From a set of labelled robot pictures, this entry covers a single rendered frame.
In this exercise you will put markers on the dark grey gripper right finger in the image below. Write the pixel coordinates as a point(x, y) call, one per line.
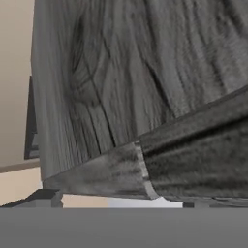
point(188, 205)

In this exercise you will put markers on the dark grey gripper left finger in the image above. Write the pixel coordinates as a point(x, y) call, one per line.
point(42, 198)

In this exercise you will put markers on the grey wood cabinet door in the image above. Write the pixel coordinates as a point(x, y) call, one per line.
point(135, 71)

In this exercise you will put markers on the dark grey framed panel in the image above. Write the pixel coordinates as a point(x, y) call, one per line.
point(31, 129)

